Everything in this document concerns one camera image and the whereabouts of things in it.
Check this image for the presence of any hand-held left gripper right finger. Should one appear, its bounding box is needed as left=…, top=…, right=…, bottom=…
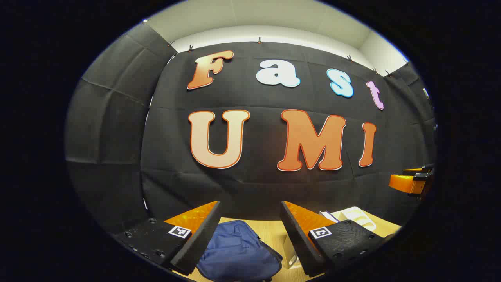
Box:
left=280, top=201, right=396, bottom=278

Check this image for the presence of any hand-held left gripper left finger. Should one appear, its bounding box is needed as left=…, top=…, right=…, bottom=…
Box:
left=113, top=201, right=222, bottom=275

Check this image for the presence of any blue schoolbag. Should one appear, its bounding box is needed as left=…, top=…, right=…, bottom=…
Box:
left=196, top=220, right=283, bottom=282

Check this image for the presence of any white bookshelf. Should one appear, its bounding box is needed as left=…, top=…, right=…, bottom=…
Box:
left=282, top=206, right=377, bottom=271

